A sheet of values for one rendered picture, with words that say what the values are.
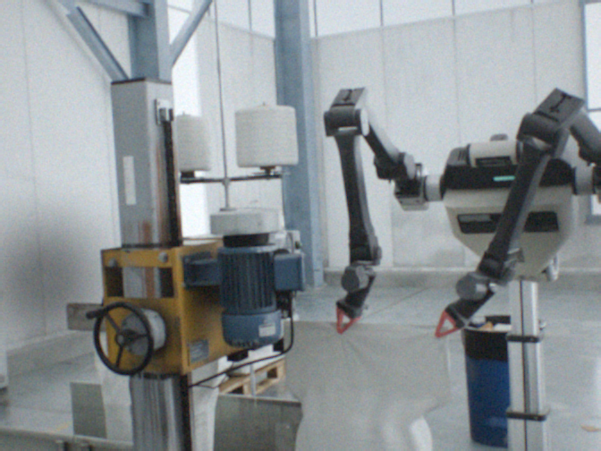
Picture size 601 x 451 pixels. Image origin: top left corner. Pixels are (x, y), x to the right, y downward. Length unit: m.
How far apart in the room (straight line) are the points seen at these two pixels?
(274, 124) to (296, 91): 8.98
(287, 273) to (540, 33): 8.58
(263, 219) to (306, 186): 9.01
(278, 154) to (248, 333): 0.46
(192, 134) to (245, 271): 0.46
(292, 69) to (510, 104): 3.08
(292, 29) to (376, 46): 1.22
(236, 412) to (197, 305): 0.91
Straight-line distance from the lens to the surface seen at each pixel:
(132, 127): 1.94
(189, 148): 2.10
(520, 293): 2.58
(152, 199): 1.90
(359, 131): 1.97
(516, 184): 1.88
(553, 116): 1.83
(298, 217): 10.90
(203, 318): 1.98
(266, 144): 1.95
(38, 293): 7.14
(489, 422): 4.37
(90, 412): 3.22
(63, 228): 7.36
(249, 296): 1.84
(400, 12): 10.77
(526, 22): 10.27
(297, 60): 10.98
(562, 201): 2.31
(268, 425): 2.74
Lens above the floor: 1.47
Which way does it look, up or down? 3 degrees down
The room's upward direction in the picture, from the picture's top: 3 degrees counter-clockwise
